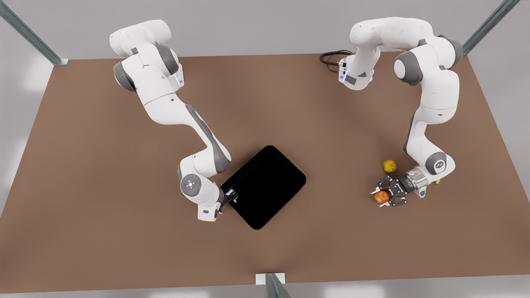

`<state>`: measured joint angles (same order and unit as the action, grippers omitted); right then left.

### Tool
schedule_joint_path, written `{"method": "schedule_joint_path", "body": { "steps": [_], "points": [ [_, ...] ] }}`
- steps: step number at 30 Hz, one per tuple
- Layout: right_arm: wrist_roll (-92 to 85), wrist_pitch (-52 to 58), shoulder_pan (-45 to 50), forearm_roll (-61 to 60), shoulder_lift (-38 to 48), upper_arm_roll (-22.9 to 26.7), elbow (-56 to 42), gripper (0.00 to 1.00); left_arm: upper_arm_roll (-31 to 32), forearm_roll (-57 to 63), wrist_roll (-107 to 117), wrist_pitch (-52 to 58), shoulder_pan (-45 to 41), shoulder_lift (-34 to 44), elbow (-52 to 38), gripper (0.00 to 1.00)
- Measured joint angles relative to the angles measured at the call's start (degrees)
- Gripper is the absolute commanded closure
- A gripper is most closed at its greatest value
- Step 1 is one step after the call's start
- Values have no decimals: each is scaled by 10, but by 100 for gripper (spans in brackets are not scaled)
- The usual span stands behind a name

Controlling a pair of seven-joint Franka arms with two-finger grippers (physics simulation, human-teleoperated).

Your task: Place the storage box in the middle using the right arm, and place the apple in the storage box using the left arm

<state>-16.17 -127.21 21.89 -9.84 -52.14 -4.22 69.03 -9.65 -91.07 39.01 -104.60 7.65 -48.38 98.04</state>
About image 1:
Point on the black storage box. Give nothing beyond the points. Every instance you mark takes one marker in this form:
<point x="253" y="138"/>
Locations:
<point x="265" y="186"/>

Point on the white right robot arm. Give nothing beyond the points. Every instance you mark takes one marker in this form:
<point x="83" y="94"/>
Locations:
<point x="165" y="103"/>

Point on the red apple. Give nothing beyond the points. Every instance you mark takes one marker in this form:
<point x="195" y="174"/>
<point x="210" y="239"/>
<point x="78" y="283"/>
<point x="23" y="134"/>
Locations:
<point x="381" y="197"/>

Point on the green orange fruit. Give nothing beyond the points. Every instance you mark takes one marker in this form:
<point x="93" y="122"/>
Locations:
<point x="389" y="166"/>

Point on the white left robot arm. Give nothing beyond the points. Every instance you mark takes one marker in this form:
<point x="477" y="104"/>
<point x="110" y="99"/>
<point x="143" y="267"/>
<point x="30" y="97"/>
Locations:
<point x="430" y="82"/>

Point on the silver frame post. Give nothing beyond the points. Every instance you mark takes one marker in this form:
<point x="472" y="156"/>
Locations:
<point x="271" y="284"/>
<point x="29" y="33"/>
<point x="488" y="25"/>

